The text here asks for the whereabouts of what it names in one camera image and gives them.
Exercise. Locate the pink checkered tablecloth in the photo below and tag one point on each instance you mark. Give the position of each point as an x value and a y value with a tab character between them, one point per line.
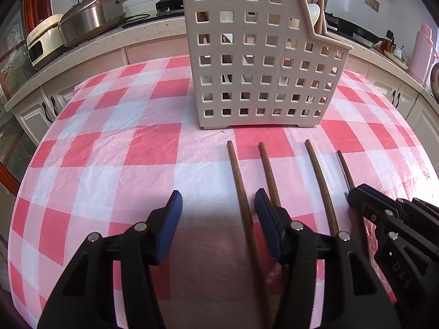
103	144

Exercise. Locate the black wok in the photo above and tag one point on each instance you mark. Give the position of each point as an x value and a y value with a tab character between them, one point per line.
363	35

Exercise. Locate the silver rice cooker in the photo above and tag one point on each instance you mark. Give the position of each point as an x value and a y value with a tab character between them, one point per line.
92	17

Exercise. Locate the amber glass bottle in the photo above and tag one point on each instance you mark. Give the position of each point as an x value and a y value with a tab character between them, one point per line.
388	41

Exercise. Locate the cream white kitchen appliance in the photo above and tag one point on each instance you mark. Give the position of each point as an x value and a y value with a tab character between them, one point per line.
41	44

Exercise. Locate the white base cabinet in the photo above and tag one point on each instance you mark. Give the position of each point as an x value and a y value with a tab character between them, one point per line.
404	99
103	72

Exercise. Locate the reddish wooden door frame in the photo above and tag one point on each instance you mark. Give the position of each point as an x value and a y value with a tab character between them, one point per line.
34	0

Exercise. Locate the small wall outlet panel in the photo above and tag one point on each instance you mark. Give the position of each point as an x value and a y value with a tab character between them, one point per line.
372	2

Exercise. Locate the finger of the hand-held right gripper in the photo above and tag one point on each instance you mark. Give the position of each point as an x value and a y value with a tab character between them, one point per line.
370	195
408	253

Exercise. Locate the pink thermos bottle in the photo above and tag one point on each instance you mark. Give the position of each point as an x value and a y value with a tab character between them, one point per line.
422	54

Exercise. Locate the white ceramic spoon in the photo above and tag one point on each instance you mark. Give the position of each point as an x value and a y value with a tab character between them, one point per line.
312	12

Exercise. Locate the round steel lid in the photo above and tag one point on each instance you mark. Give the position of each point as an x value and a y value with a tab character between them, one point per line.
435	80

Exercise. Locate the small white cup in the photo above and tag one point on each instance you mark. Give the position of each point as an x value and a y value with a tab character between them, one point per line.
398	52

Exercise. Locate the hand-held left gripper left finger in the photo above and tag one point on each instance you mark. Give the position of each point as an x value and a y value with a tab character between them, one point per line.
171	219

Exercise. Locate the condiment tray with bottles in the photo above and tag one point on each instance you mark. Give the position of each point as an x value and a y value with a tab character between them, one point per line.
391	58

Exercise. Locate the white perforated utensil basket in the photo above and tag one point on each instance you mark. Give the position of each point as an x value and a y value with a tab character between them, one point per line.
240	75

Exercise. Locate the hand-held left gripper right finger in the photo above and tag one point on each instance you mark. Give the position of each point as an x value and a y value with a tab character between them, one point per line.
265	212

